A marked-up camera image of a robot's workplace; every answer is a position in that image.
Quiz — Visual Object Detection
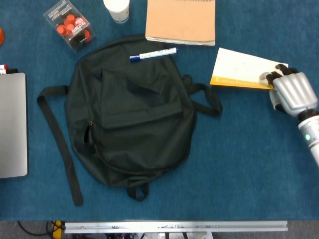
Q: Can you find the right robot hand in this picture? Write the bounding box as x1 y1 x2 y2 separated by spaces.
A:
259 63 319 118

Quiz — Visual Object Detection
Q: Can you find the yellow and white book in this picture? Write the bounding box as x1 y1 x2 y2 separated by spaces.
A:
209 47 289 90

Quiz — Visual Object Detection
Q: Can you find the black fabric backpack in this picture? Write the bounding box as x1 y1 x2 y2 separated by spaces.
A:
36 34 223 207

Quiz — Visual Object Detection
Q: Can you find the blue felt table cloth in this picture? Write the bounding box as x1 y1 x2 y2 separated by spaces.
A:
0 0 319 222

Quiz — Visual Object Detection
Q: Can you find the tan spiral notebook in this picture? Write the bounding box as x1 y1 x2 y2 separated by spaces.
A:
145 0 216 47

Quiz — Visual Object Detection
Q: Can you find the white marker with blue cap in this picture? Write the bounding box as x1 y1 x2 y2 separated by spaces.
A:
129 47 178 63

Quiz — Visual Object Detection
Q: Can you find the white paper cup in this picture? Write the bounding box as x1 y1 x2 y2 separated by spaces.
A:
103 0 131 24

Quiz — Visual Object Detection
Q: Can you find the clear box of red caps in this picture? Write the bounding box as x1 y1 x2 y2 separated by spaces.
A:
43 0 96 52

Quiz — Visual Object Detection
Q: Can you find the yellow power strip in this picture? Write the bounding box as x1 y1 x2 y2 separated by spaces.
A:
51 220 66 239

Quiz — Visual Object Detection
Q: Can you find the grey laptop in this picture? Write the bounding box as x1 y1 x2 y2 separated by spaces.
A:
0 72 28 179

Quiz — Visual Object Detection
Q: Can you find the white robot base bracket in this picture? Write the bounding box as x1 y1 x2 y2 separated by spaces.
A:
104 232 213 239

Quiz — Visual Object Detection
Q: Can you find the aluminium rail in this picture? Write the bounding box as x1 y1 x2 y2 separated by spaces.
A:
64 220 289 234

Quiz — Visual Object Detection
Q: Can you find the black floor cable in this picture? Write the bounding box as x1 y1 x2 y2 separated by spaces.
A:
17 221 54 236

